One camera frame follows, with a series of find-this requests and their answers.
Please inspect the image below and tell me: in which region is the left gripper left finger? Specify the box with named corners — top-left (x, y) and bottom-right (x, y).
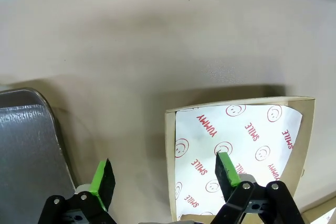
top-left (38, 157), bottom-right (118, 224)

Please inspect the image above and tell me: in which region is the white printed paper liner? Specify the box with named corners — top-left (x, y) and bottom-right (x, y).
top-left (174, 104), bottom-right (303, 217)

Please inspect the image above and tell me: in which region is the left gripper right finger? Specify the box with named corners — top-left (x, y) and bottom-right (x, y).
top-left (209, 152), bottom-right (307, 224)

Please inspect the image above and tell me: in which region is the dark rectangular tray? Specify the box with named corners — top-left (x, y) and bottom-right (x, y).
top-left (0, 87), bottom-right (80, 224)

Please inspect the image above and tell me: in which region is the brown paper food box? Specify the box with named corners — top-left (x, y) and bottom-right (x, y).
top-left (164, 96), bottom-right (317, 222)
top-left (311, 207), bottom-right (336, 224)

